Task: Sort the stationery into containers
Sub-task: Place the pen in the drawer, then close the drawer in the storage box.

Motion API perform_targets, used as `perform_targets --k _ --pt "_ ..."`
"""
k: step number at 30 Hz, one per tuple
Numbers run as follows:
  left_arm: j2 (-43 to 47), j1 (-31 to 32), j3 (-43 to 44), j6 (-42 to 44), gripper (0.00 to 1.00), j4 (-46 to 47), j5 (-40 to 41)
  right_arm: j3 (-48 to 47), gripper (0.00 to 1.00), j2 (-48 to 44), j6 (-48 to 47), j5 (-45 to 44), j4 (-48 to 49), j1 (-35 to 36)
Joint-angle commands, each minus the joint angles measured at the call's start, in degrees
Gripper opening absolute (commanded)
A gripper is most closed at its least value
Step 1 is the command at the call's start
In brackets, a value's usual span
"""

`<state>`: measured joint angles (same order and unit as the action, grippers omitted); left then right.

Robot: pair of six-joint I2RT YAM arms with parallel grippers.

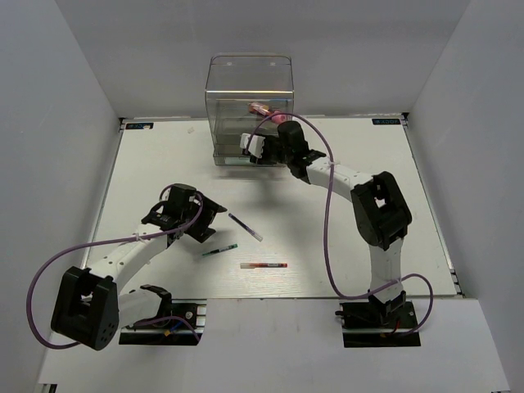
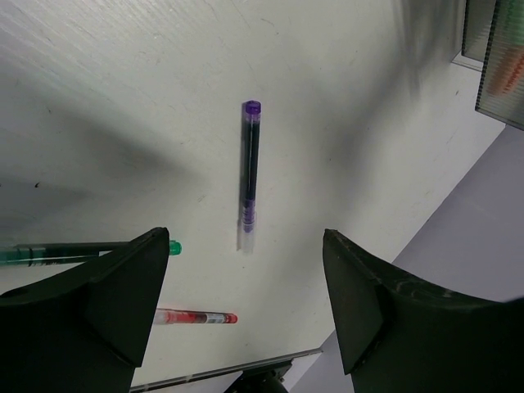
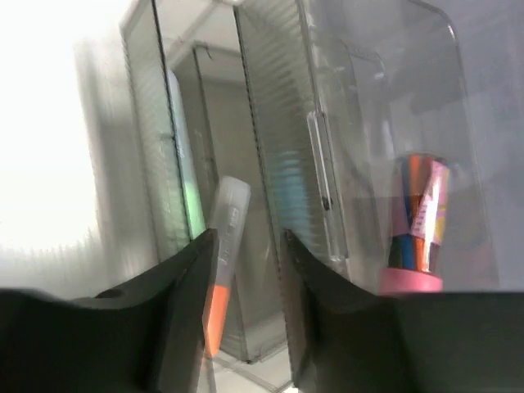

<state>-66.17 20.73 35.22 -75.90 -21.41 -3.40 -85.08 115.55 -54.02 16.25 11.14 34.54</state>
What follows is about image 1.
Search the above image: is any green pen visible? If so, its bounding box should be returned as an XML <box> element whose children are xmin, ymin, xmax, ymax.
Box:
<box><xmin>201</xmin><ymin>243</ymin><xmax>238</xmax><ymax>257</ymax></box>

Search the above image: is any purple pen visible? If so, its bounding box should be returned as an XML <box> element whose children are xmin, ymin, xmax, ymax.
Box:
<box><xmin>228</xmin><ymin>213</ymin><xmax>263</xmax><ymax>242</ymax></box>

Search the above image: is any pink glue bottle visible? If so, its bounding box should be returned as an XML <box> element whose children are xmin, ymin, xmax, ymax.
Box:
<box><xmin>248</xmin><ymin>102</ymin><xmax>288</xmax><ymax>124</ymax></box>

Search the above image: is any red pen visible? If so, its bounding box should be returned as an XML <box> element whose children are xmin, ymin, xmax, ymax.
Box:
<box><xmin>240</xmin><ymin>263</ymin><xmax>288</xmax><ymax>269</ymax></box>

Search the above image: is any clear drawer organizer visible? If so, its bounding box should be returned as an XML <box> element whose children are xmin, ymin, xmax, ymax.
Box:
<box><xmin>204</xmin><ymin>52</ymin><xmax>296</xmax><ymax>168</ymax></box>

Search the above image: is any clear organizer lid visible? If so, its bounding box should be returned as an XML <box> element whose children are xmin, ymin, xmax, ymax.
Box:
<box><xmin>206</xmin><ymin>52</ymin><xmax>294</xmax><ymax>94</ymax></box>

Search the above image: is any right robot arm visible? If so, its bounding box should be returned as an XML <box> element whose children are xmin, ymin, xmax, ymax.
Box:
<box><xmin>241</xmin><ymin>120</ymin><xmax>412</xmax><ymax>327</ymax></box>

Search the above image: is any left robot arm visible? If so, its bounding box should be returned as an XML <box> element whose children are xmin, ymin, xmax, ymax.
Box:
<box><xmin>51</xmin><ymin>183</ymin><xmax>226</xmax><ymax>350</ymax></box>

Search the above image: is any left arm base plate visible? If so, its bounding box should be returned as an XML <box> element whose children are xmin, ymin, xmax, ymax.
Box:
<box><xmin>118</xmin><ymin>300</ymin><xmax>207</xmax><ymax>346</ymax></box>

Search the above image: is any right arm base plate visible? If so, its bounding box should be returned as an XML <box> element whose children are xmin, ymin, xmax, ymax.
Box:
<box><xmin>335</xmin><ymin>301</ymin><xmax>421</xmax><ymax>348</ymax></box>

